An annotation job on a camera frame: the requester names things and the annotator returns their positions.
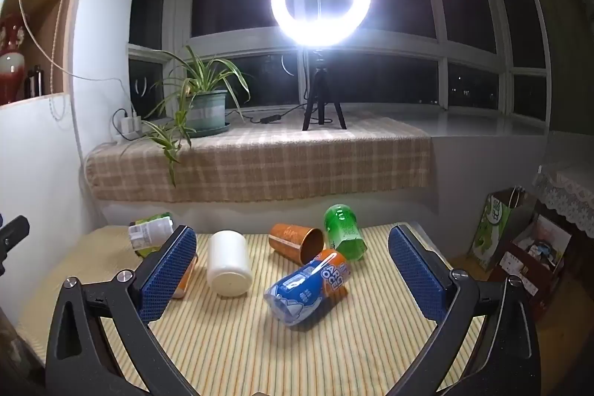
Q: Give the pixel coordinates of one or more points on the spider plant in green pot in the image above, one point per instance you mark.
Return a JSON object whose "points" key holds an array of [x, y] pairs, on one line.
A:
{"points": [[209, 108]]}

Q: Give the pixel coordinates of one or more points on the blue and orange cup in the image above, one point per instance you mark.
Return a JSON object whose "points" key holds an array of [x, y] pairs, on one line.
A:
{"points": [[304, 289]]}

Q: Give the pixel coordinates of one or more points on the white power strip with charger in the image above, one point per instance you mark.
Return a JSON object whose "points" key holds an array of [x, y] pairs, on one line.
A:
{"points": [[130, 124]]}

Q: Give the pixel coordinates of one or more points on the brown paper cup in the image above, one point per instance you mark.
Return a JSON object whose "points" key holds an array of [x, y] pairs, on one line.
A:
{"points": [[290, 238]]}

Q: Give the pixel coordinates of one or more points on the white lace cloth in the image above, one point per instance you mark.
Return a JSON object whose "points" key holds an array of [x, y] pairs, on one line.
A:
{"points": [[571, 192]]}

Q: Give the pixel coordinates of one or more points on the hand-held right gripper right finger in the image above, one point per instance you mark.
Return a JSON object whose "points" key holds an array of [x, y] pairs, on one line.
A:
{"points": [[417, 275]]}

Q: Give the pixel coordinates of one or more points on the green paper bag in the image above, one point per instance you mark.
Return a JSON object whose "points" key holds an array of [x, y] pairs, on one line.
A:
{"points": [[492, 229]]}

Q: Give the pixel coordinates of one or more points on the white plastic cup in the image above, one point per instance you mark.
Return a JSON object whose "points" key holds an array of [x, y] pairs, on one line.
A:
{"points": [[227, 259]]}

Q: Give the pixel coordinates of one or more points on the green plastic cup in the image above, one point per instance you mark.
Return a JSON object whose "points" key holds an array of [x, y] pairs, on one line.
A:
{"points": [[343, 229]]}

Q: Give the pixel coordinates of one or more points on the wooden shelf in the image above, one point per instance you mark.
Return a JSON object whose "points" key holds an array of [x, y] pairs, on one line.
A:
{"points": [[46, 6]]}

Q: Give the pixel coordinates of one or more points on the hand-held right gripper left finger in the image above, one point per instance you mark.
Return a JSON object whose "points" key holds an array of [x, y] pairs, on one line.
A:
{"points": [[168, 270]]}

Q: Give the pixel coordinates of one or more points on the striped bamboo mat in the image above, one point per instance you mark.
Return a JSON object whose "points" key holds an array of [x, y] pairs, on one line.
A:
{"points": [[232, 354]]}

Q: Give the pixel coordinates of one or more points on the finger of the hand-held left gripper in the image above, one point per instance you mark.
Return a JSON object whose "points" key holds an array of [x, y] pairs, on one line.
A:
{"points": [[14, 229]]}

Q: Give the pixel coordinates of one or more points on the white window frame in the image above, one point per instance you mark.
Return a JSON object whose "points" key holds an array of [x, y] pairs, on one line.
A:
{"points": [[413, 41]]}

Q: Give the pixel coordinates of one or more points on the black tripod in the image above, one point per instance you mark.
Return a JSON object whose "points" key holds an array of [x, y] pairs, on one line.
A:
{"points": [[320, 99]]}

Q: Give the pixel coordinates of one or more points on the dark bottles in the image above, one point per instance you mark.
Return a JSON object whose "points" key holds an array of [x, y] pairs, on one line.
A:
{"points": [[35, 80]]}

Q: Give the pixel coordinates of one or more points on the checkered beige cloth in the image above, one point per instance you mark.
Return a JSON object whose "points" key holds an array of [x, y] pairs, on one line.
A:
{"points": [[278, 164]]}

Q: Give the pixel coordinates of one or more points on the red ceramic vase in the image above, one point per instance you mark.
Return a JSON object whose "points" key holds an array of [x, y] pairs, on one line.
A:
{"points": [[10, 66]]}

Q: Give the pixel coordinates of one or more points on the white and green bottle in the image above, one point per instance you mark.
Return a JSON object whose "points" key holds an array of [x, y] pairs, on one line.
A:
{"points": [[148, 231]]}

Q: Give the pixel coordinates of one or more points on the green plant saucer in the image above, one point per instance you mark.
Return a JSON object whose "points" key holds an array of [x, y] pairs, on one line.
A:
{"points": [[218, 130]]}

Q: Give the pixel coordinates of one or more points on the brown cardboard box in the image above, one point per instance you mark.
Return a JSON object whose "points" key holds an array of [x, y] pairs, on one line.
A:
{"points": [[524, 266]]}

